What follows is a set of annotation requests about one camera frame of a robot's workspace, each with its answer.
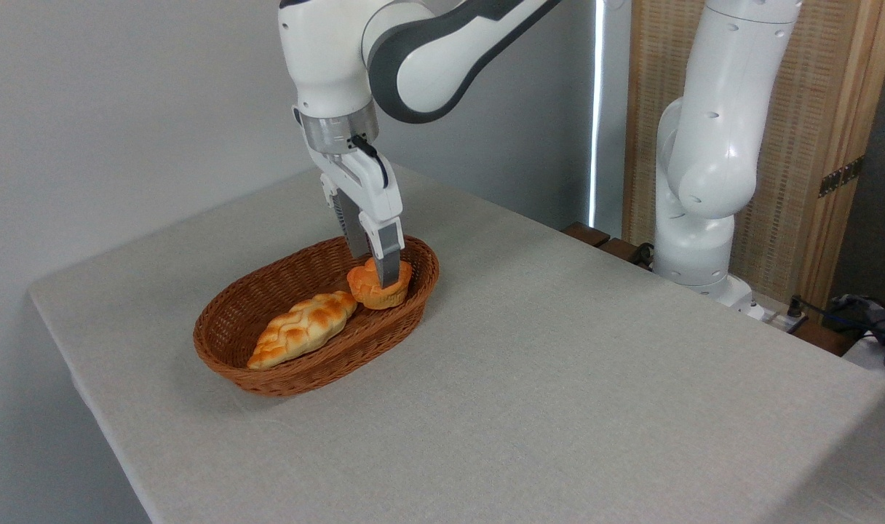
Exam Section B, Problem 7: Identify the brown oval wicker basket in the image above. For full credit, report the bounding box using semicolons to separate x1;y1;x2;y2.
193;234;440;397

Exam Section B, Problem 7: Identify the grey tablecloth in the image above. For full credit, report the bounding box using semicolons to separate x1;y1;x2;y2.
28;164;885;524

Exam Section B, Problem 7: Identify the dark blue bag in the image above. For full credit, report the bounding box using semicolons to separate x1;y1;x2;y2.
823;291;885;379

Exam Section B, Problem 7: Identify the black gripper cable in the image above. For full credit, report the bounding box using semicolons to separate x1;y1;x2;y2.
348;135;390;189

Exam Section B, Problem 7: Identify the metal screen hinge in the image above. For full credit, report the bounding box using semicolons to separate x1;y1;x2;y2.
819;156;864;199

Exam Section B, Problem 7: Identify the white power strip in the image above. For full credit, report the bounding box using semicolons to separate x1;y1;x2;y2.
747;293;809;333

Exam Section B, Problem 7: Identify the orange muffin-shaped bread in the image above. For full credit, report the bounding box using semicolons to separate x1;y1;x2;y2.
346;256;413;311

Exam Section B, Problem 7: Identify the braided bread loaf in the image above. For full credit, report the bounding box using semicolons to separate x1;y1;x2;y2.
247;290;358;370

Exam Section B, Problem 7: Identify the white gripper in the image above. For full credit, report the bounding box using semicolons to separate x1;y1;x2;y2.
302;138;406;289

